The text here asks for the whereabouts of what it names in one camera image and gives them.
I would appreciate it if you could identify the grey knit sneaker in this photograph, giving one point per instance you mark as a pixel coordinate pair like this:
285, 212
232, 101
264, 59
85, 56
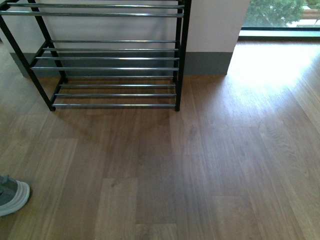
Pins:
14, 194

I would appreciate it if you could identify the black metal shoe rack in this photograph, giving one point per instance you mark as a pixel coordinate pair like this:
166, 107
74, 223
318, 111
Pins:
101, 54

